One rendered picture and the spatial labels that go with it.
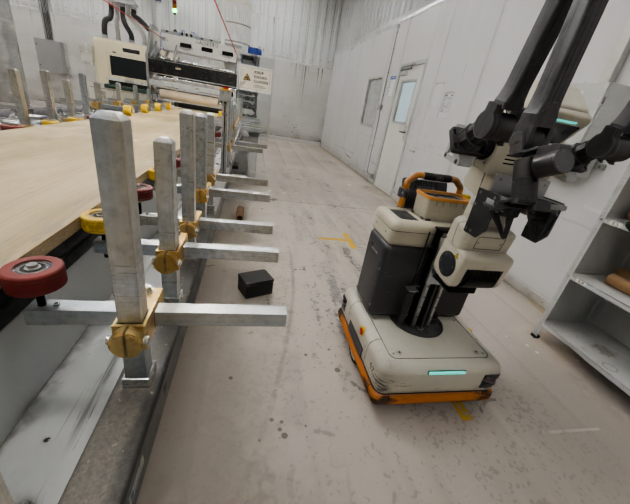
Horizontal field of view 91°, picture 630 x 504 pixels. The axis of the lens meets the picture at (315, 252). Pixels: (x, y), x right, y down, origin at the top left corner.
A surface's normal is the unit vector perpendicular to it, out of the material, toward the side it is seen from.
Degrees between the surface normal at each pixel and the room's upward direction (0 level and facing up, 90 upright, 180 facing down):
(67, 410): 0
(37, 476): 0
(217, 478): 0
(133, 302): 90
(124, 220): 90
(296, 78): 90
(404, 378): 90
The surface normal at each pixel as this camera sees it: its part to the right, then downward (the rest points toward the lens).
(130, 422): 0.15, -0.90
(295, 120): 0.18, 0.44
